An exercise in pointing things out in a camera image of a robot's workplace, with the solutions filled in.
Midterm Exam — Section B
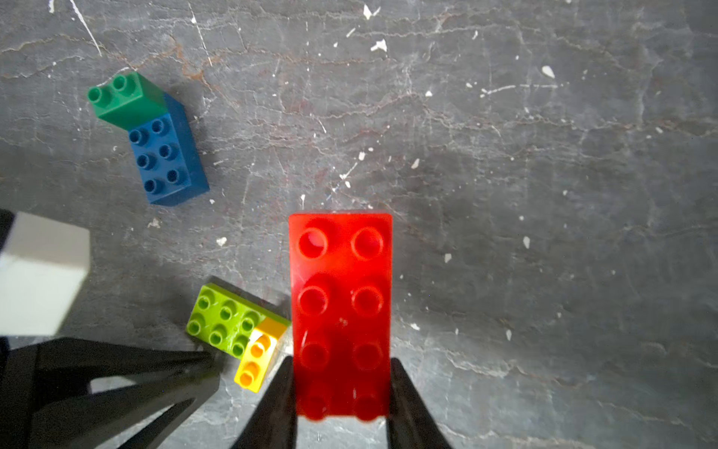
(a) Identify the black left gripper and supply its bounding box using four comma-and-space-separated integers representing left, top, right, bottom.
1, 337, 220, 448

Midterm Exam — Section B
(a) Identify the lime green lego plate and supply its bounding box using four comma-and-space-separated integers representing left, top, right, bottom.
185, 282, 291, 359

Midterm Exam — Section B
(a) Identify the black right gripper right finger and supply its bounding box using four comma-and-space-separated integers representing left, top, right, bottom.
386, 357, 452, 449

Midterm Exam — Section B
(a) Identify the green lego brick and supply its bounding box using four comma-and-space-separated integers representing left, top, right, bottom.
87, 72, 168, 131

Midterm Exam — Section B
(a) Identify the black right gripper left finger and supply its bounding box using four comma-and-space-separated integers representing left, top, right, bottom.
232, 357, 297, 449

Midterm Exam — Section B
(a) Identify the blue lego brick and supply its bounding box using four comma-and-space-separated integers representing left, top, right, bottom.
128, 94, 209, 207

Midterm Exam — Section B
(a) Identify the red lego brick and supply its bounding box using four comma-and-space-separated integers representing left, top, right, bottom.
289, 211, 393, 421

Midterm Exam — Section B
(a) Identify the yellow lego piece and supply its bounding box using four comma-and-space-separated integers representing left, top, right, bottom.
235, 317, 291, 393

